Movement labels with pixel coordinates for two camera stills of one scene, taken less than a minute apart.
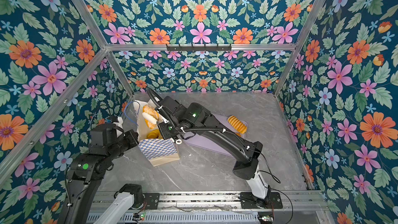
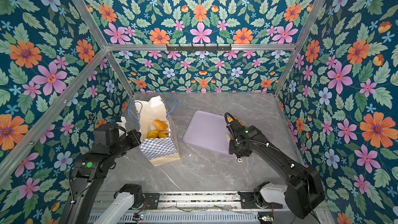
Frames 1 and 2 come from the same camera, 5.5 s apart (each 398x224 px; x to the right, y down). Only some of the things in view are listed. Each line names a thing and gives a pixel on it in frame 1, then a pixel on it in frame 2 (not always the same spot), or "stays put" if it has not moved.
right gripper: [166, 135] → [231, 149]
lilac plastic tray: [207, 142] stays put
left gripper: [134, 138] stays put
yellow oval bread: [154, 134] stays put
